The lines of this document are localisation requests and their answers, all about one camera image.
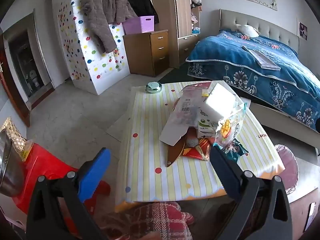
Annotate clear plastic bag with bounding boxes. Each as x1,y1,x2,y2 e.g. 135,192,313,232
215,103,247,150

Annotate white green milk carton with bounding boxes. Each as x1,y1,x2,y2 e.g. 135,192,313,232
197,103,222,138

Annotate white foam block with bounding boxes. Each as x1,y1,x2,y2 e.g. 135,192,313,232
200,83,241,123

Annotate white cardboard package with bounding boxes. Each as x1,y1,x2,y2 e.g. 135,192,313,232
159,81,216,146

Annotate red plastic stool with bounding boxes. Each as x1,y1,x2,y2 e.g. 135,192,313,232
12,144,111,214

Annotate metal bowl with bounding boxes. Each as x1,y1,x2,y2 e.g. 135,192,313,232
1,129,24,197

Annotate teal snack wrapper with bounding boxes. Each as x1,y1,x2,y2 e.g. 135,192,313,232
222,139,248,162

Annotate gold patterned bag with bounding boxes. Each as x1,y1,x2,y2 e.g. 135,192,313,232
1,117,34,162

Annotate red gold paper packet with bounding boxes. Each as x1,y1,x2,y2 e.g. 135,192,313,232
182,138,213,161

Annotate striped dotted tablecloth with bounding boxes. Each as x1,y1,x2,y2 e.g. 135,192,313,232
115,82,285,212

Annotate plaid red trousers leg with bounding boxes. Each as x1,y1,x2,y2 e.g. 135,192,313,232
100,200,196,240

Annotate brown wooden spoon piece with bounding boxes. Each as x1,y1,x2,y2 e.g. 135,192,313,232
167,135,186,167

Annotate blue floral bed blanket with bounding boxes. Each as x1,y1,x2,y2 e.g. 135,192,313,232
186,30,319,131

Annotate polka dot white cabinet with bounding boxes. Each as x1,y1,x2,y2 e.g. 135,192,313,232
52,0,130,95

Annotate folded grey cloth on bed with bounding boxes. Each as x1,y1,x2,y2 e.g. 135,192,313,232
242,46,281,71

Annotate round green metal tin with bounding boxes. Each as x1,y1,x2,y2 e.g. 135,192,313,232
145,81,162,94

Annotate brown wooden drawer cabinet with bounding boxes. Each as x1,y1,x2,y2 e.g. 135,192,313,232
123,30,169,77

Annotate white pillow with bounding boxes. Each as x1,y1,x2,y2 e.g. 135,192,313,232
236,24,260,38

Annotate purple plastic storage box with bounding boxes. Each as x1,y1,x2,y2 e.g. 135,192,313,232
123,16,155,35

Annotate brown quilted coat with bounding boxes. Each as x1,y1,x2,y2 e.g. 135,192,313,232
81,0,137,53

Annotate tall wooden wardrobe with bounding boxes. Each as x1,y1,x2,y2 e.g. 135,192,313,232
152,0,202,68

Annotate beige padded bed frame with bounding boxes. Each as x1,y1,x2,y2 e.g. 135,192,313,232
219,9,319,154

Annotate small wall photo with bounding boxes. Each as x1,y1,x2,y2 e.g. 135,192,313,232
298,22,308,41

